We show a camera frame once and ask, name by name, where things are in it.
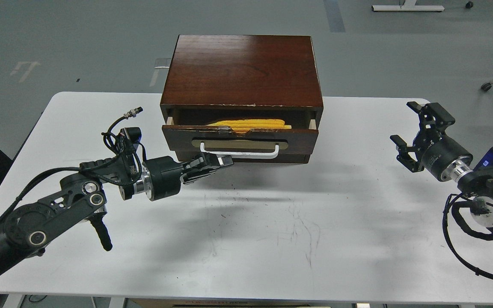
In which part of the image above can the wooden drawer with white handle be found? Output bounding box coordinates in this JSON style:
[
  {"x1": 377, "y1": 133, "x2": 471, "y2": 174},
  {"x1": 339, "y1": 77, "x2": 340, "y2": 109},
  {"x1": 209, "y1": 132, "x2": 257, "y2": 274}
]
[{"x1": 162, "y1": 124, "x2": 319, "y2": 164}]

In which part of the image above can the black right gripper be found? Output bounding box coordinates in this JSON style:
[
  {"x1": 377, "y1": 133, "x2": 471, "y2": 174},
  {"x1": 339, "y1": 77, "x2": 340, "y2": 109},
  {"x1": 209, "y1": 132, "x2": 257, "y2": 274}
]
[{"x1": 390, "y1": 101, "x2": 473, "y2": 182}]

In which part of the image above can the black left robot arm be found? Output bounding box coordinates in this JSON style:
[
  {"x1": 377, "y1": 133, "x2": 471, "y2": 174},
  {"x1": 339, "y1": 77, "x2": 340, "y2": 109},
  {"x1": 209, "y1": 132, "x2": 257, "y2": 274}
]
[{"x1": 0, "y1": 127, "x2": 233, "y2": 275}]

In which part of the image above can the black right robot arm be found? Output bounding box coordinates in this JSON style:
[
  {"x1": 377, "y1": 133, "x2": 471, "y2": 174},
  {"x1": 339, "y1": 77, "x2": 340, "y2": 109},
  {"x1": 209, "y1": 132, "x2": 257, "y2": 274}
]
[{"x1": 390, "y1": 101, "x2": 493, "y2": 240}]

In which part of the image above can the dark wooden cabinet box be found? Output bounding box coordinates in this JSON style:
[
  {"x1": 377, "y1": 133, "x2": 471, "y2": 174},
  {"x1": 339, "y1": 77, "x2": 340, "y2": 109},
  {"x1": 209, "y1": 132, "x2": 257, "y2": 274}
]
[{"x1": 160, "y1": 35, "x2": 324, "y2": 164}]

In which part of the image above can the white table leg base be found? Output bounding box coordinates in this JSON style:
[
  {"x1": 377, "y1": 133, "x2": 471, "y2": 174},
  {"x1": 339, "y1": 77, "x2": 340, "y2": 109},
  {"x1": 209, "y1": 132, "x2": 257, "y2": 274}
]
[{"x1": 371, "y1": 0, "x2": 445, "y2": 12}]

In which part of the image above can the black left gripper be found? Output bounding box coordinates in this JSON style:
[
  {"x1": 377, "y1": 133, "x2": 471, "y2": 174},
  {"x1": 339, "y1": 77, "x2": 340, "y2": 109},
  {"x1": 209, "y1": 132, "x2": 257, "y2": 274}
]
[{"x1": 143, "y1": 155, "x2": 234, "y2": 201}]

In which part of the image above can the yellow corn cob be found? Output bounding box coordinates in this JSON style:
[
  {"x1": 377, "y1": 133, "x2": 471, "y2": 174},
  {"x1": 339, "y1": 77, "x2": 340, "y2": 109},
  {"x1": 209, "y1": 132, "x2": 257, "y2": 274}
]
[{"x1": 207, "y1": 118, "x2": 293, "y2": 134}]

